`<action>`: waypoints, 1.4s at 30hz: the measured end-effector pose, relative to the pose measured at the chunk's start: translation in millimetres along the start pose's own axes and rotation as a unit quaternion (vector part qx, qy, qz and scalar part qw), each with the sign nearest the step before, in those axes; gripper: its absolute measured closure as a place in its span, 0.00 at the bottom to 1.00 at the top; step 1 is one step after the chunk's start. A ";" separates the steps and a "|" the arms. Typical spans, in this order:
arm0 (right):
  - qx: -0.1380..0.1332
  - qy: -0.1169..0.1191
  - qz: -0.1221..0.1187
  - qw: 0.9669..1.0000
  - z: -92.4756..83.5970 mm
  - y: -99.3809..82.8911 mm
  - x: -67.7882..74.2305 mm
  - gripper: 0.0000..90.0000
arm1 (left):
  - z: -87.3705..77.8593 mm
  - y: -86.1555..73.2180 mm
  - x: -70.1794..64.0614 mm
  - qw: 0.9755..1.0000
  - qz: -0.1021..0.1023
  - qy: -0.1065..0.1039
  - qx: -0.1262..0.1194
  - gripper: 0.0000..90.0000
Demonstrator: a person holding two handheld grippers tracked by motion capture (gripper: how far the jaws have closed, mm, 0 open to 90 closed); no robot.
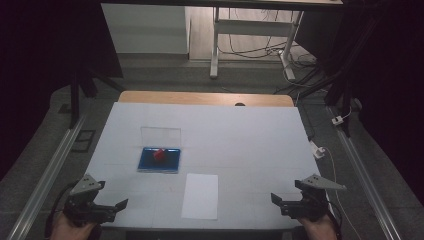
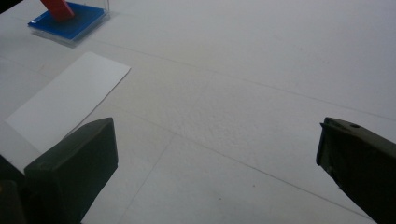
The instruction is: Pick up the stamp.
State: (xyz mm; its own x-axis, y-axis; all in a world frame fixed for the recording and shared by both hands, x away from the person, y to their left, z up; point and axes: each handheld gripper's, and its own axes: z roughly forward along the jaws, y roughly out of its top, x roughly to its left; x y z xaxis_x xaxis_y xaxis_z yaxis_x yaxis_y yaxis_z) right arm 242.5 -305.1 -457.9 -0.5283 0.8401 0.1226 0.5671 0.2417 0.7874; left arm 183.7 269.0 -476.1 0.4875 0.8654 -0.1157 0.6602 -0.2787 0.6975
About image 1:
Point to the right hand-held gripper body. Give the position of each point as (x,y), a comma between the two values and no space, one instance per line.
(308,203)

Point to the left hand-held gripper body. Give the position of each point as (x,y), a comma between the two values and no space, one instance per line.
(87,207)

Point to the blue ink pad box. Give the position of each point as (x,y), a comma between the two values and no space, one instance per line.
(159,163)

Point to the red stamp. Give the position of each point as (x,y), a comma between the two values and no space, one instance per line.
(159,154)

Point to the person's right hand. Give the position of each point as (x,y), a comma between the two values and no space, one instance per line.
(318,228)

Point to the person's left hand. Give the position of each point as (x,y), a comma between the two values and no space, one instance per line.
(68,230)

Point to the white table cover board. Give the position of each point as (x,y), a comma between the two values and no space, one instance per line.
(240,140)

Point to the small white power adapter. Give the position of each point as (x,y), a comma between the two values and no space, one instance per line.
(337,120)

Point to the white paper sheet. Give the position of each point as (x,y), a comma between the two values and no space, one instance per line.
(200,196)

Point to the black stand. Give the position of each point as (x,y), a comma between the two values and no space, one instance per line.
(343,100)
(76,96)

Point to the white cabinet panel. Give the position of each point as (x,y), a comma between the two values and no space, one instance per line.
(146,30)

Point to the black floor socket frame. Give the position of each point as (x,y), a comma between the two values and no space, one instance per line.
(83,141)

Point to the aluminium rail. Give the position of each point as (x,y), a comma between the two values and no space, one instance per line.
(46,176)
(363,180)

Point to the white desk frame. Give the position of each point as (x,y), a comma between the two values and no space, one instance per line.
(253,28)

